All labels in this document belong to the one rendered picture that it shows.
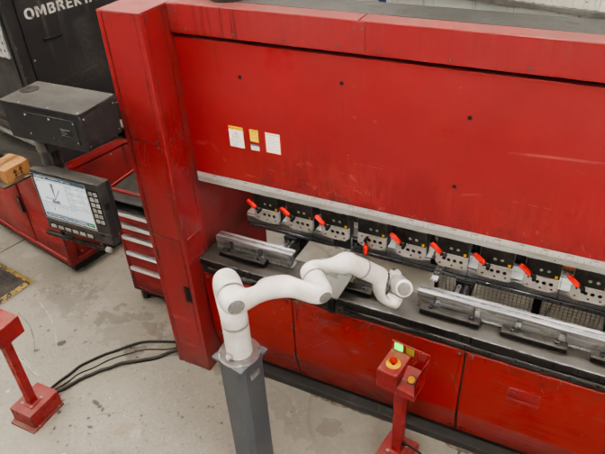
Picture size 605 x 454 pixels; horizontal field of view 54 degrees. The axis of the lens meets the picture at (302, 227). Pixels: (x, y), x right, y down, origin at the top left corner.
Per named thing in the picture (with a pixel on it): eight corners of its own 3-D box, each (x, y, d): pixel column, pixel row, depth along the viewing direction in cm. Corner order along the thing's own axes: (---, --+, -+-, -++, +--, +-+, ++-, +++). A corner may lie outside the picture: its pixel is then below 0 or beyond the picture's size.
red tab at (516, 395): (506, 399, 298) (508, 390, 294) (507, 395, 299) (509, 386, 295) (537, 409, 292) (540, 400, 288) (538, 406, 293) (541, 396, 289)
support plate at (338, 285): (304, 290, 305) (304, 289, 304) (326, 260, 324) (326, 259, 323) (337, 300, 298) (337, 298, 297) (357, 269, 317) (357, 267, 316)
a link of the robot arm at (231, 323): (224, 335, 254) (217, 293, 240) (215, 308, 269) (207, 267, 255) (252, 328, 257) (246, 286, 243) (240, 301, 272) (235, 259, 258)
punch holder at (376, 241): (356, 244, 304) (357, 217, 294) (363, 235, 310) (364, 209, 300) (385, 251, 298) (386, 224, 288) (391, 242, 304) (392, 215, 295)
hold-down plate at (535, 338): (499, 335, 289) (500, 331, 287) (501, 328, 293) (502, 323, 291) (565, 354, 277) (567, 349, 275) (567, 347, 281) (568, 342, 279)
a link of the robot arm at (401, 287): (401, 296, 290) (410, 279, 290) (407, 302, 277) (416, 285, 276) (386, 288, 290) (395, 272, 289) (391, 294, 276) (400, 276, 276)
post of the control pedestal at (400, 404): (390, 449, 326) (394, 384, 295) (394, 442, 330) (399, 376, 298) (399, 455, 323) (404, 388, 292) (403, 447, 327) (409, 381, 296)
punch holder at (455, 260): (434, 264, 288) (437, 236, 279) (439, 254, 294) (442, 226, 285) (465, 272, 282) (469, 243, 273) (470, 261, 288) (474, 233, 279)
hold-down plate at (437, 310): (419, 313, 304) (419, 308, 303) (422, 305, 308) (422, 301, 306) (478, 330, 293) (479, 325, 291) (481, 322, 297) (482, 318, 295)
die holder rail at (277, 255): (217, 248, 357) (215, 235, 352) (222, 242, 361) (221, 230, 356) (292, 269, 338) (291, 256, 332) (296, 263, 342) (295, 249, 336)
